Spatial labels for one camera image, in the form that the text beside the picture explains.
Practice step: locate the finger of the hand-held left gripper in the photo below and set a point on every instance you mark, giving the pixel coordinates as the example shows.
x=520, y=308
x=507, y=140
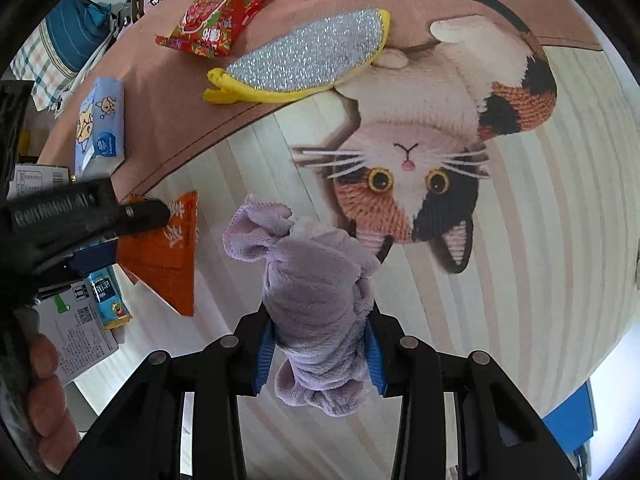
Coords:
x=145, y=214
x=95, y=260

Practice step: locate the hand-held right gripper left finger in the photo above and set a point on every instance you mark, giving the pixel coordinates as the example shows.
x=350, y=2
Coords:
x=264, y=360

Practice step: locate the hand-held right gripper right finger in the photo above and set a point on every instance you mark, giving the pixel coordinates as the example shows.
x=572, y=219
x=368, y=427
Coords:
x=376, y=360

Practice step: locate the orange snack packet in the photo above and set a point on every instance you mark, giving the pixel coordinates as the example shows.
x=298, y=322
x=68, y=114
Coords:
x=167, y=260

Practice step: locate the purple fluffy cloth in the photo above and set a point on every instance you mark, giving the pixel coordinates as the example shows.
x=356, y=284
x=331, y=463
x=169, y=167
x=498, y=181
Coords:
x=315, y=310

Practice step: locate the person's left hand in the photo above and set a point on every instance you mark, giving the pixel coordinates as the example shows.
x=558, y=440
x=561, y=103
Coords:
x=47, y=400

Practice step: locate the small blue drink carton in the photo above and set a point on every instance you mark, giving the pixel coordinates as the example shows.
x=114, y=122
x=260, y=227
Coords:
x=107, y=297

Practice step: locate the white labelled box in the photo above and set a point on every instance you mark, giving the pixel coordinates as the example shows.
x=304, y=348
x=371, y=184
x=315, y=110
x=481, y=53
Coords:
x=37, y=180

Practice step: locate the white printed box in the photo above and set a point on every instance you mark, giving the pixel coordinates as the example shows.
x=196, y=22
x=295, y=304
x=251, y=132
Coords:
x=80, y=335

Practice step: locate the blue tissue pack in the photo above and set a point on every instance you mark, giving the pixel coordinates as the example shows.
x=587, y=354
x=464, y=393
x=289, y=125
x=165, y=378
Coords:
x=100, y=122

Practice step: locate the plaid cloth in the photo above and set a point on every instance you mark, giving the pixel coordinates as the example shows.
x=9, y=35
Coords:
x=42, y=70

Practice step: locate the blue cloth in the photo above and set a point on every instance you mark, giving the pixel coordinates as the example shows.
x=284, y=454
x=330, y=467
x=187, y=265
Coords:
x=75, y=25

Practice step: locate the blue plastic bin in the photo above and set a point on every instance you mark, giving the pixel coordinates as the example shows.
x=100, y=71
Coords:
x=572, y=420

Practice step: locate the red floral snack packet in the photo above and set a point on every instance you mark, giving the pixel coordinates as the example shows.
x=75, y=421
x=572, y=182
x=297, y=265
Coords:
x=222, y=10

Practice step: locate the cat printed mat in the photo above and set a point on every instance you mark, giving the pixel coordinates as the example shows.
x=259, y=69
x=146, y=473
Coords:
x=550, y=220

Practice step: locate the silver glitter yellow-trimmed mitt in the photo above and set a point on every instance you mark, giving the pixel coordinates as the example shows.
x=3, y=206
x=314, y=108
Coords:
x=305, y=52

